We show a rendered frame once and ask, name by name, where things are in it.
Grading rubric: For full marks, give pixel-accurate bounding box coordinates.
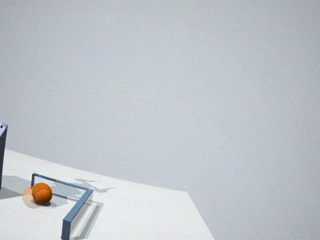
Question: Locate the clear corner wall with blue-grey edges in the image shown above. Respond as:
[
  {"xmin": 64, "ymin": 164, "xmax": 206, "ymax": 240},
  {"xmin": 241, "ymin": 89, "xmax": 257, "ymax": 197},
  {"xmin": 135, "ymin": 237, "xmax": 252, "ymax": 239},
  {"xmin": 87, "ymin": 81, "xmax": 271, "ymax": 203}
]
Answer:
[{"xmin": 32, "ymin": 175, "xmax": 93, "ymax": 240}]

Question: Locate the light blue l-shaped low wall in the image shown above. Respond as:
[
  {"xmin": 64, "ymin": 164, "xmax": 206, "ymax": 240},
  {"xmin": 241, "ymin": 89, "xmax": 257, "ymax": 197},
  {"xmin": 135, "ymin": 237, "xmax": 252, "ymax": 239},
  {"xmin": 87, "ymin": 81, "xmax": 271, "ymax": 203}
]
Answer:
[{"xmin": 31, "ymin": 173, "xmax": 94, "ymax": 240}]

